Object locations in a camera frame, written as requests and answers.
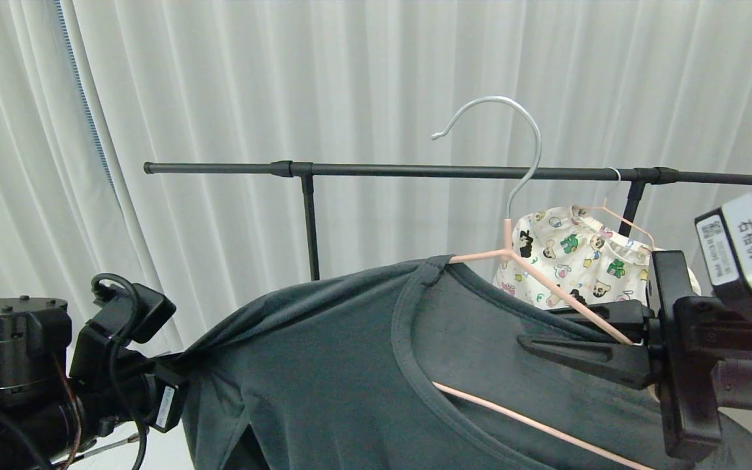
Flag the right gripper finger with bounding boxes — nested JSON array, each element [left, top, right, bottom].
[[516, 330, 659, 391], [548, 298, 655, 328]]

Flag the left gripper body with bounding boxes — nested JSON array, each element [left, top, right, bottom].
[[92, 364, 190, 447]]

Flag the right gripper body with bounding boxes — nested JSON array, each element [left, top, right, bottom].
[[649, 249, 752, 462]]

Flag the pink clothes hanger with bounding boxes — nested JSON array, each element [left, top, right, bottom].
[[571, 198, 657, 253], [431, 95, 656, 470]]

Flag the dark grey sleeveless top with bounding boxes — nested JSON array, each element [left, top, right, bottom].
[[179, 254, 752, 470]]

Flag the black clothes rack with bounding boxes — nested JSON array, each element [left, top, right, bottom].
[[143, 160, 752, 283]]

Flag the cream printed garment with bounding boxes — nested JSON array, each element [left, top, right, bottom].
[[492, 205, 703, 311]]

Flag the white curtain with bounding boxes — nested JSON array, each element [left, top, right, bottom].
[[0, 0, 752, 461]]

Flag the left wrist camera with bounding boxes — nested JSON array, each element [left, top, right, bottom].
[[68, 279, 178, 400]]

